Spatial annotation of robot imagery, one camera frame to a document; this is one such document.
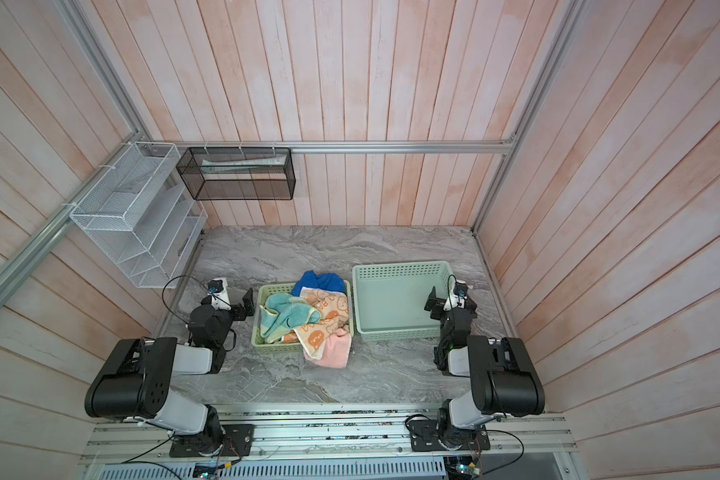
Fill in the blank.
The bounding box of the yellow-green plastic basket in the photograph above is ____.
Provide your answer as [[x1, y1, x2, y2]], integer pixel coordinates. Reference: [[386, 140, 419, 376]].
[[251, 283, 355, 365]]

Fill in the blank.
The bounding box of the mint green plastic basket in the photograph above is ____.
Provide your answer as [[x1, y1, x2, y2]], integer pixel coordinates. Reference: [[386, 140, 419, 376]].
[[352, 261, 452, 341]]

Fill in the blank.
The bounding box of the pink towel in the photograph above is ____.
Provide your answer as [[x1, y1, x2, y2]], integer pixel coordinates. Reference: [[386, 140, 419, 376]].
[[303, 328, 352, 369]]

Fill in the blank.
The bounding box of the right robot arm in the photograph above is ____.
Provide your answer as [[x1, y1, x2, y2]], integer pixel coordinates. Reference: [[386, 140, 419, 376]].
[[424, 276, 546, 444]]

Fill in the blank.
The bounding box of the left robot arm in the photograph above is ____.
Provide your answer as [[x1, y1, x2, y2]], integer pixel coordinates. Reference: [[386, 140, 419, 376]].
[[84, 280, 255, 456]]

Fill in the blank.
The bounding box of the teal and yellow towel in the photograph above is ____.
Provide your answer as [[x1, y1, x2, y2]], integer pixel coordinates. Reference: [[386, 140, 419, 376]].
[[259, 293, 321, 344]]

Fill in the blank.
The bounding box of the orange patterned cream towel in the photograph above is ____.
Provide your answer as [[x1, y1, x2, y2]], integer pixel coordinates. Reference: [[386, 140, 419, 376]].
[[281, 288, 350, 359]]

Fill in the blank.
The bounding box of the blue towel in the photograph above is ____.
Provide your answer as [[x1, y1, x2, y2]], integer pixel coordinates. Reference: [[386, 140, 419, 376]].
[[291, 271, 346, 297]]

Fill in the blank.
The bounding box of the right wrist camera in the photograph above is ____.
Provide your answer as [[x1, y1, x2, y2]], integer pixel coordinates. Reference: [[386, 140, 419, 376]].
[[444, 276, 469, 311]]

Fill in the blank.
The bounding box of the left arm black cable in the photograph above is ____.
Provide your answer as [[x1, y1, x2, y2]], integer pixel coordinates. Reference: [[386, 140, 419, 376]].
[[161, 275, 217, 325]]

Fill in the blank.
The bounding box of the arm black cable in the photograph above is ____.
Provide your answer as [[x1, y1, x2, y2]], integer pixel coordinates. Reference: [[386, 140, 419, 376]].
[[161, 275, 217, 325], [476, 428, 526, 478]]

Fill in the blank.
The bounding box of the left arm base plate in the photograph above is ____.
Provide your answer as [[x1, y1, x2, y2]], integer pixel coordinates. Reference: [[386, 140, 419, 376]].
[[169, 424, 255, 458]]

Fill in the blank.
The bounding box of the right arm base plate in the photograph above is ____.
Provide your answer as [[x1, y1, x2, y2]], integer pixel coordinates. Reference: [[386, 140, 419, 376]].
[[404, 415, 490, 452]]

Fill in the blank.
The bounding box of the white wire mesh shelf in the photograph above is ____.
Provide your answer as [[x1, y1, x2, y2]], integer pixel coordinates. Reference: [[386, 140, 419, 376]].
[[71, 142, 207, 289]]

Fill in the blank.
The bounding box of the black mesh wall basket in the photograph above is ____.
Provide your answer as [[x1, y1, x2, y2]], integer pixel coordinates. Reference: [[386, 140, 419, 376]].
[[177, 146, 297, 201]]

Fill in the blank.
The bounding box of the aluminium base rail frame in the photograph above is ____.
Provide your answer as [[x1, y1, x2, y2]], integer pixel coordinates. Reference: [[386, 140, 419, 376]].
[[79, 403, 588, 479]]

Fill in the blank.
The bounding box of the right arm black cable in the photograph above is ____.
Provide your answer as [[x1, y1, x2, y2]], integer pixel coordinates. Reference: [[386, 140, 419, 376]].
[[476, 428, 526, 478]]

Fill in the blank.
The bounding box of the horizontal aluminium wall rail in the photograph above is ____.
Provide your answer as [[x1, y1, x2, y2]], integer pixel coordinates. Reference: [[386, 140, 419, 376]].
[[144, 140, 514, 154]]

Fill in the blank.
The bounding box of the left aluminium wall rail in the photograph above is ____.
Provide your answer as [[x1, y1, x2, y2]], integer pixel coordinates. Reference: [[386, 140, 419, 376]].
[[0, 131, 144, 309]]

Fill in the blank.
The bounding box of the right aluminium corner rail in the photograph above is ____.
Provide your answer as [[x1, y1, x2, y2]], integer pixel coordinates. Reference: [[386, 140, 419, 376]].
[[471, 0, 589, 236]]

